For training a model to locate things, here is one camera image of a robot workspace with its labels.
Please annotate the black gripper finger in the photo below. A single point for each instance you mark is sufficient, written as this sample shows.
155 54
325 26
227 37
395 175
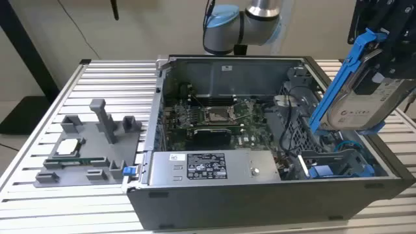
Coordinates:
368 86

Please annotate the hard disk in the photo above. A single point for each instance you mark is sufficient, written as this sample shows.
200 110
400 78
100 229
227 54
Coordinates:
357 114

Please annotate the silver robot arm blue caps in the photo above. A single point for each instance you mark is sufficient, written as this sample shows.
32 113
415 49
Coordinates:
256 29

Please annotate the metal disk bay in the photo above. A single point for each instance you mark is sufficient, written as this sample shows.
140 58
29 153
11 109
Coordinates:
324 156

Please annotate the empty blue disk carrier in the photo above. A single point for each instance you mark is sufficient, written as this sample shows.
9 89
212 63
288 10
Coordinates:
320 171

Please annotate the grey metal drive cage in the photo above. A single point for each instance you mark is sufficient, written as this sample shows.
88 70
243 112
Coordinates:
276 122

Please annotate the green Dell motherboard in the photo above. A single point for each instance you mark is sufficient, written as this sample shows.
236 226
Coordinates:
256 122

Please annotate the CPU socket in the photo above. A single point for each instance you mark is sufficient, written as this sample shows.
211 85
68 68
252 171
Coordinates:
216 117

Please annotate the finned chipset heatsink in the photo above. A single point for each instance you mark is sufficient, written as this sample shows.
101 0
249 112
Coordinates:
211 139

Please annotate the open grey PC case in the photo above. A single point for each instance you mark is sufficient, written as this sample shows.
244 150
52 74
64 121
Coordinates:
227 204

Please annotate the silver power supply unit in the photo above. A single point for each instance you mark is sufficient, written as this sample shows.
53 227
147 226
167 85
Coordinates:
168 170

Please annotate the blue case latch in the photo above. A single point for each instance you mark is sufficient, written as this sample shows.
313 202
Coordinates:
128 170

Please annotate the black antenna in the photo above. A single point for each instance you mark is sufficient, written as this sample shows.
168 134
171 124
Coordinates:
113 9

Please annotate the grey plastic parts rack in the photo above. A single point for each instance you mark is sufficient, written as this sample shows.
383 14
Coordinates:
97 146

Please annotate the green spare RAM stick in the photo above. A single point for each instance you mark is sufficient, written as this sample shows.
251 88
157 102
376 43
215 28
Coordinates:
84 161

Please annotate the silver CPU chip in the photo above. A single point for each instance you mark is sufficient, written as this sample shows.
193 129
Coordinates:
67 146

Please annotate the black stand with base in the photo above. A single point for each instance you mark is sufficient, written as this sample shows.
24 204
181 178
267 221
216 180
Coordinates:
23 114

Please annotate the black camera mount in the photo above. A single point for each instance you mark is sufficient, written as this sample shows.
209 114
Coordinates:
356 19

